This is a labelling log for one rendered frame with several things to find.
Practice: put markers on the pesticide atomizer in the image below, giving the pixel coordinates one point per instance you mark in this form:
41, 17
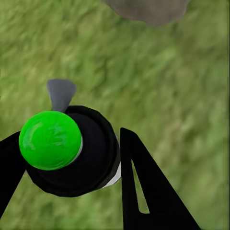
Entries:
71, 150

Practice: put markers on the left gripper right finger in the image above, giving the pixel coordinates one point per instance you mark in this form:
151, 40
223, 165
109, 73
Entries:
167, 211

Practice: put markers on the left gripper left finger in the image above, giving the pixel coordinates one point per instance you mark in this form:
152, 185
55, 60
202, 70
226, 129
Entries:
12, 167

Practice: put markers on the tree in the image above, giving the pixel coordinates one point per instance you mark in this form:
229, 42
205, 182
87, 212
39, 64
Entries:
154, 13

